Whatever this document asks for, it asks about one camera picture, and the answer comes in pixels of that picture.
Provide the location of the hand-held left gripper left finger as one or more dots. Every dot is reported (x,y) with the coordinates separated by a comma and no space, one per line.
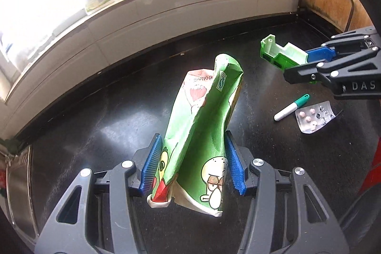
(151,166)

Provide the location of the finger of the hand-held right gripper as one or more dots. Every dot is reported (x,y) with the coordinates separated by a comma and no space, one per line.
(320,54)
(345,75)

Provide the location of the green and white plastic piece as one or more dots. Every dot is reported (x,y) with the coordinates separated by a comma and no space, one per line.
(279,54)

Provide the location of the green cartoon printed carton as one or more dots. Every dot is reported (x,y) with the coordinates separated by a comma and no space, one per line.
(196,135)

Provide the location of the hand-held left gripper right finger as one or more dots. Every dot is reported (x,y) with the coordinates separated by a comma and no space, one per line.
(236,167)

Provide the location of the white marker with teal cap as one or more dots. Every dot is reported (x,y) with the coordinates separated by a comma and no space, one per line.
(287,111)

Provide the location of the silver pill blister pack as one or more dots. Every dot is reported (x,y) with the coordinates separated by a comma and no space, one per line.
(314,117)

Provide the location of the black metal tube frame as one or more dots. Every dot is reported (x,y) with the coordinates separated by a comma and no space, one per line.
(351,4)

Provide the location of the stainless steel sink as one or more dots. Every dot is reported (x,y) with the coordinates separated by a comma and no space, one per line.
(18,188)

